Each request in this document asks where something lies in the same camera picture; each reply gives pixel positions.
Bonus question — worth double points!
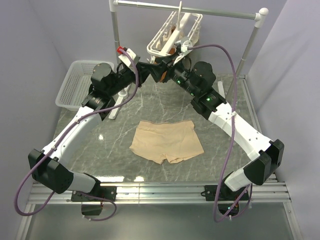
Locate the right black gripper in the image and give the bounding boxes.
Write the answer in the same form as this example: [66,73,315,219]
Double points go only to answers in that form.
[145,51,199,98]

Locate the white clip drying hanger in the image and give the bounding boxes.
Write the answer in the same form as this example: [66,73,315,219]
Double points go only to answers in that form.
[146,3,203,64]

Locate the beige underwear shorts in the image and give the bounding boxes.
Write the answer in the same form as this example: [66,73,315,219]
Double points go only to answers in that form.
[129,120,204,165]

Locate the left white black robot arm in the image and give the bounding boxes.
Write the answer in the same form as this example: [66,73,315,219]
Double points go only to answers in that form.
[28,60,162,201]

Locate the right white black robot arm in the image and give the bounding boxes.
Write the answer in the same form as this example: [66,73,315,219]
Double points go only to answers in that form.
[152,56,285,200]

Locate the orange underwear on hanger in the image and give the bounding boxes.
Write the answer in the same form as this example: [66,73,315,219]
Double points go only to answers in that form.
[152,48,178,83]

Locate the white perforated plastic basket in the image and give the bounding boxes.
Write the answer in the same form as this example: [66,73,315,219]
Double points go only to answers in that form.
[55,60,115,112]

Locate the white metal clothes rack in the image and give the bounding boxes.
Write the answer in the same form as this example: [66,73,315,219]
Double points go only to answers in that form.
[107,0,270,120]

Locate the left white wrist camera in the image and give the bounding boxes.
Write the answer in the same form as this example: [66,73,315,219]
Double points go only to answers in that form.
[116,46,140,70]

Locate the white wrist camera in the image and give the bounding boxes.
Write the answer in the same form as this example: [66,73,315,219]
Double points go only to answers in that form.
[116,46,140,70]
[173,36,193,66]

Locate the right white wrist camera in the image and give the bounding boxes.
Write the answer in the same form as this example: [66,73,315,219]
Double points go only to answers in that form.
[173,36,193,66]

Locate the aluminium mounting rail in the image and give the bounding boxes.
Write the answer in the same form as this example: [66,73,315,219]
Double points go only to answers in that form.
[27,181,291,205]

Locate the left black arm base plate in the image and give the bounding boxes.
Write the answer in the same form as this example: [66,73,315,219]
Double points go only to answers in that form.
[71,186,117,202]

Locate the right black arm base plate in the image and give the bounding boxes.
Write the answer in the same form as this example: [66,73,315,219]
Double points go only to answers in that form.
[200,184,245,201]

